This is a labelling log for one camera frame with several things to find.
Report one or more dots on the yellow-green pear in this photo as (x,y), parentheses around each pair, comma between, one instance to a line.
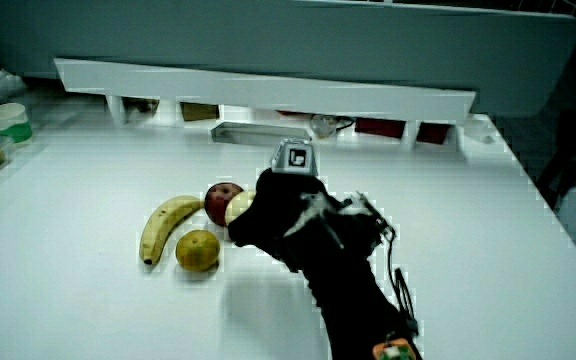
(235,206)

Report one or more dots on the orange wrist module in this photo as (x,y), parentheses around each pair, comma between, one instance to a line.
(393,351)

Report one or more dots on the white and green paper cup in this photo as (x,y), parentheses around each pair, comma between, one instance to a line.
(10,122)

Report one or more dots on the dark chair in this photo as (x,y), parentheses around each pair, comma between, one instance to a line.
(575,155)

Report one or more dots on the white desk shelf riser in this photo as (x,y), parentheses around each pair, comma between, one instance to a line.
(268,92)

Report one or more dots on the red apple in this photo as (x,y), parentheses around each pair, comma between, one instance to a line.
(217,200)

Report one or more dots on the orange mandarin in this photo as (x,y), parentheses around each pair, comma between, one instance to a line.
(197,250)

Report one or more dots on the clear glass object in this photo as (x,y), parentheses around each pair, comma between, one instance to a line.
(323,125)

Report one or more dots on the metal tray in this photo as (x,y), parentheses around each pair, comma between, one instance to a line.
(258,134)

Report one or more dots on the person's right hand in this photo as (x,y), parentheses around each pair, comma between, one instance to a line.
(288,215)

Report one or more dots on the white partition board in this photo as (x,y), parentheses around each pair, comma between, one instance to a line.
(318,45)

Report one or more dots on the yellow banana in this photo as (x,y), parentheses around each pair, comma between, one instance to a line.
(163,225)

